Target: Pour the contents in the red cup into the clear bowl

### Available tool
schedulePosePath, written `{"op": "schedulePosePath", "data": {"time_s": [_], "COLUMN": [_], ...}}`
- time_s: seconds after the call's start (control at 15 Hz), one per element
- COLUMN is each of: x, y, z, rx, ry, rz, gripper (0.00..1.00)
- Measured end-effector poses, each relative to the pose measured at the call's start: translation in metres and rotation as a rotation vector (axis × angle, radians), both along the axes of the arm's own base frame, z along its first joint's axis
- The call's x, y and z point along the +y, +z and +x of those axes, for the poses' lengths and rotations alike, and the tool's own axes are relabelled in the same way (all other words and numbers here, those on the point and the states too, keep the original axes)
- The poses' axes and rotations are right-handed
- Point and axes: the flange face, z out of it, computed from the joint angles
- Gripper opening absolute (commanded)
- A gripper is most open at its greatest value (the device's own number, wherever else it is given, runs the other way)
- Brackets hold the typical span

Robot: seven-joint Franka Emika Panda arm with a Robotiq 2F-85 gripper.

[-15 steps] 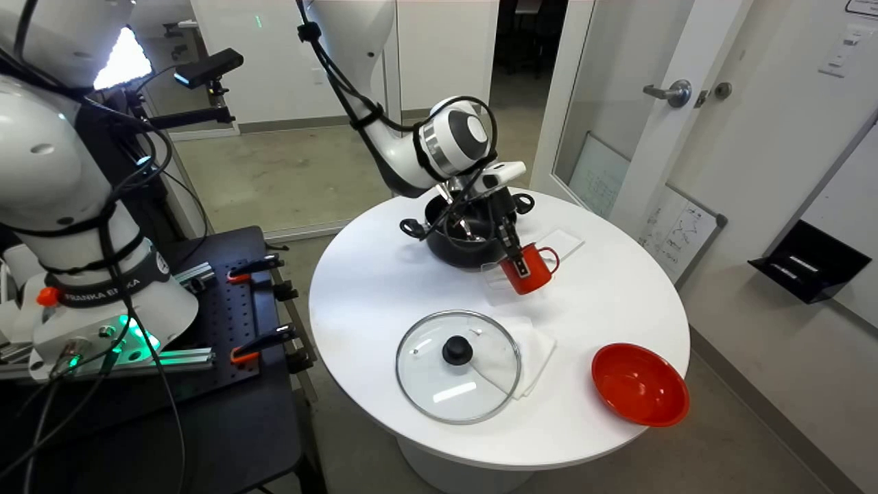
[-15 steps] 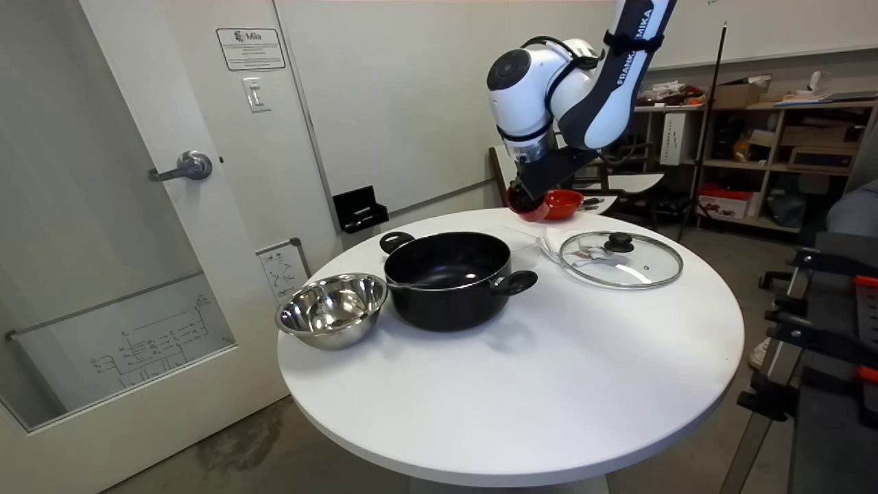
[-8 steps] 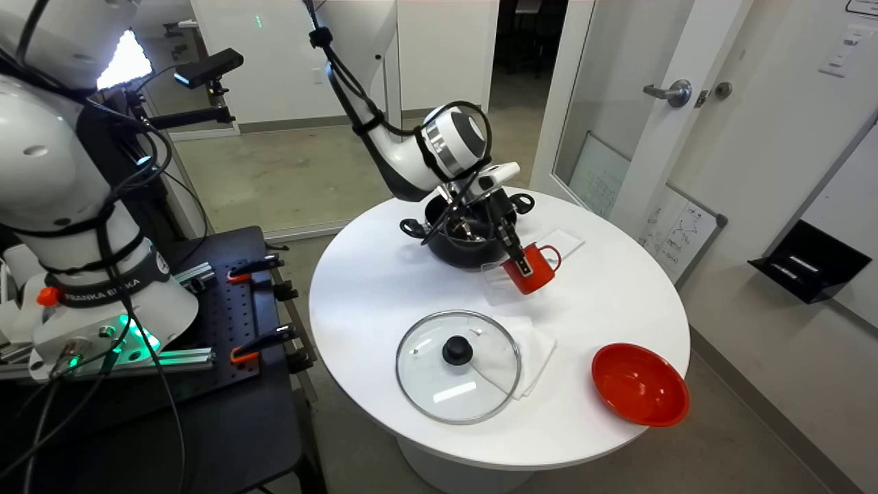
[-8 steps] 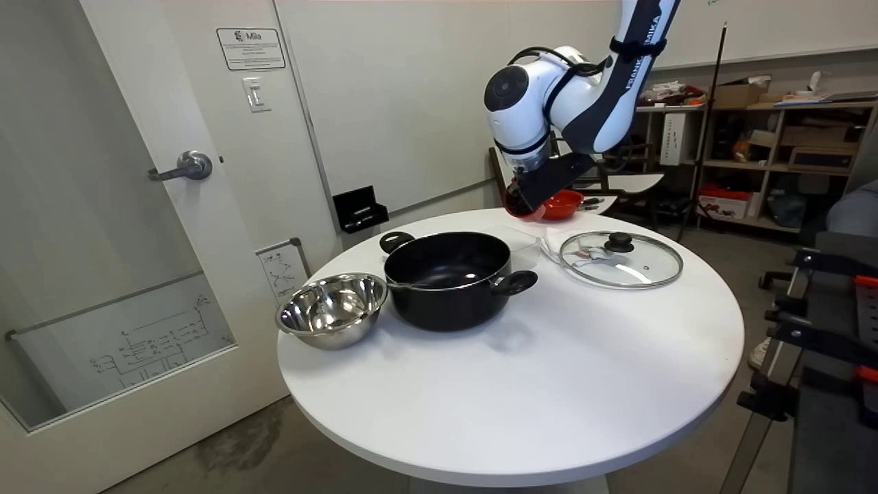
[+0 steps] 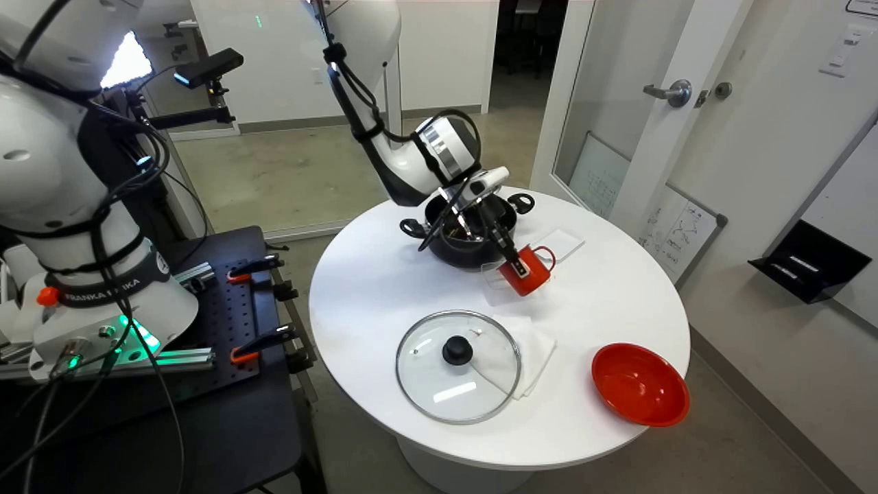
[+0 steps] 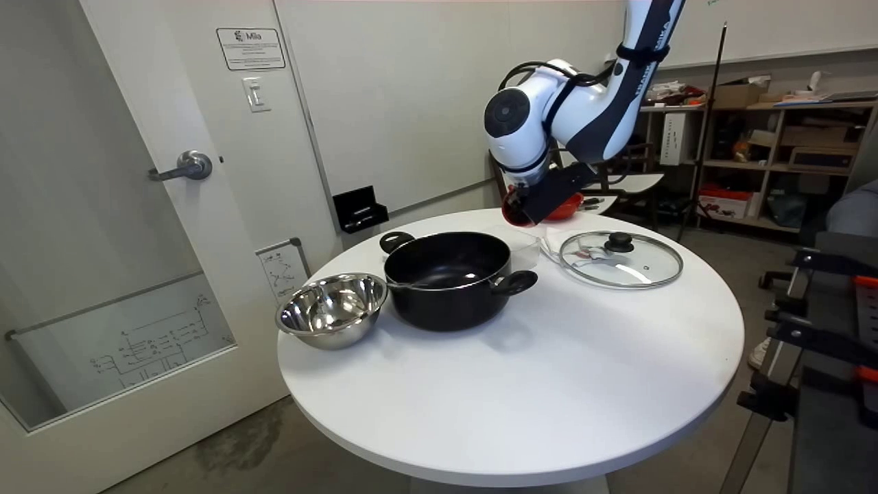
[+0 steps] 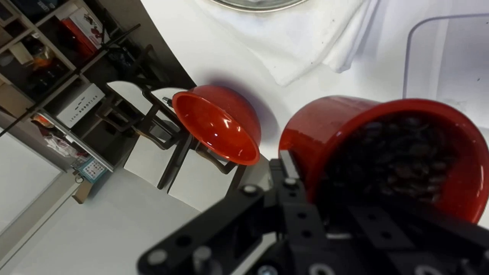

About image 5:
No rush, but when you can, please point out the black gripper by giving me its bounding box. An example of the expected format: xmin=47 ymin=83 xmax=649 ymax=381
xmin=424 ymin=179 xmax=537 ymax=279

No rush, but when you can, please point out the red cup with handle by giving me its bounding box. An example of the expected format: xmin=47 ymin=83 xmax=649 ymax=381
xmin=497 ymin=242 xmax=560 ymax=298

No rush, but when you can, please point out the red bowl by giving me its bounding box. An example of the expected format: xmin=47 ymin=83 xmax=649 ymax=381
xmin=586 ymin=339 xmax=695 ymax=431

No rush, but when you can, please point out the black cooking pot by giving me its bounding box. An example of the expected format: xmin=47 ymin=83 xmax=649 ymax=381
xmin=398 ymin=186 xmax=540 ymax=271

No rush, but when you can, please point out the metal spoon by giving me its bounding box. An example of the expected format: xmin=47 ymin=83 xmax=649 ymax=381
xmin=442 ymin=194 xmax=481 ymax=245

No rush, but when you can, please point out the clear square plastic lid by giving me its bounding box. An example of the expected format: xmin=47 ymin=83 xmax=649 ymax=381
xmin=537 ymin=225 xmax=589 ymax=267

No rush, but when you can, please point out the glass pot lid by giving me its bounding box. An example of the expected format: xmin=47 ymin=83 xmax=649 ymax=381
xmin=393 ymin=308 xmax=523 ymax=427

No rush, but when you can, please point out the small leaning whiteboard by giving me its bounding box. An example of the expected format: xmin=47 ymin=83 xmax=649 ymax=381
xmin=636 ymin=184 xmax=729 ymax=285

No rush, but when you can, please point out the orange black clamp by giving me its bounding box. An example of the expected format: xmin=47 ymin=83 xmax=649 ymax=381
xmin=225 ymin=320 xmax=301 ymax=370
xmin=225 ymin=253 xmax=287 ymax=287

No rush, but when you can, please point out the silver door lock knob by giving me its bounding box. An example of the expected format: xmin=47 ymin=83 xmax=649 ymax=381
xmin=692 ymin=79 xmax=736 ymax=109

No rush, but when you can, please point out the black cart table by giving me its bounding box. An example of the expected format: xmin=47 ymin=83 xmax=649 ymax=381
xmin=0 ymin=225 xmax=324 ymax=494

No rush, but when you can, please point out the bright light panel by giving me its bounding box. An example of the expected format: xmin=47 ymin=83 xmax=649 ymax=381
xmin=96 ymin=29 xmax=157 ymax=94

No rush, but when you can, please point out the orange round knob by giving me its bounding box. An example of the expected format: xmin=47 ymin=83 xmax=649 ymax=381
xmin=32 ymin=282 xmax=66 ymax=311

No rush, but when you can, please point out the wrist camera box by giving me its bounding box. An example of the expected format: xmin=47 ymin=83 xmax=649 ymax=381
xmin=468 ymin=164 xmax=513 ymax=199

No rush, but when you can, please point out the silver door handle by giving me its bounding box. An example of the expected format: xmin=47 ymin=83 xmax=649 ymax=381
xmin=640 ymin=77 xmax=697 ymax=112

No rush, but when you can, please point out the white table pedestal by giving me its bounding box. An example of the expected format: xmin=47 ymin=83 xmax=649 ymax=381
xmin=395 ymin=435 xmax=534 ymax=494

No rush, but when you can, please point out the black wall file holder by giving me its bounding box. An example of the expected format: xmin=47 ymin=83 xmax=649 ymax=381
xmin=747 ymin=216 xmax=876 ymax=308

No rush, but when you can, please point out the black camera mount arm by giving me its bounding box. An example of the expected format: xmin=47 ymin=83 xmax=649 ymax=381
xmin=133 ymin=83 xmax=239 ymax=132

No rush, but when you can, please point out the black stereo camera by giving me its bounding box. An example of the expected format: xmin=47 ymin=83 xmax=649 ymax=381
xmin=170 ymin=46 xmax=247 ymax=94

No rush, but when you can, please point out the aluminium rail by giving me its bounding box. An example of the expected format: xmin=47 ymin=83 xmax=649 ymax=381
xmin=0 ymin=344 xmax=219 ymax=383

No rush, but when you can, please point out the black base cable bundle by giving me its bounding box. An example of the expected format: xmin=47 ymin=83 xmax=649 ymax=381
xmin=0 ymin=311 xmax=192 ymax=494

